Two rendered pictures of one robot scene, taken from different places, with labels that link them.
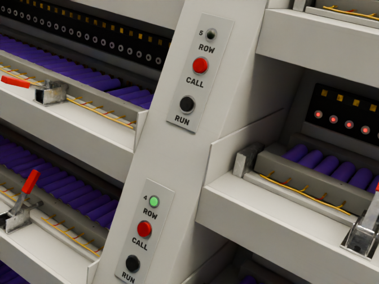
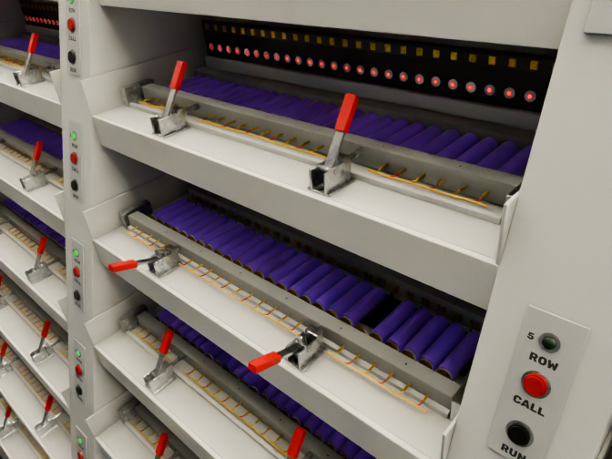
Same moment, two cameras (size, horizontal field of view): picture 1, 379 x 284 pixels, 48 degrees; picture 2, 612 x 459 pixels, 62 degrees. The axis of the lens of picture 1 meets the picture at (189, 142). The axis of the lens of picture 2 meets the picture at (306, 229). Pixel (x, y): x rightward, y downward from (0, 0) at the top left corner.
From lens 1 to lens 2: 0.27 m
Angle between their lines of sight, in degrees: 16
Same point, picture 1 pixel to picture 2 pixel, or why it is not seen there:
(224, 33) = (573, 345)
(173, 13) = (476, 287)
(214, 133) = not seen: outside the picture
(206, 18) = (537, 315)
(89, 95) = (354, 346)
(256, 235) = not seen: outside the picture
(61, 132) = (331, 411)
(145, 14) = (428, 278)
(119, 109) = (401, 373)
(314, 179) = not seen: outside the picture
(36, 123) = (295, 389)
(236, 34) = (595, 350)
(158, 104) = (470, 418)
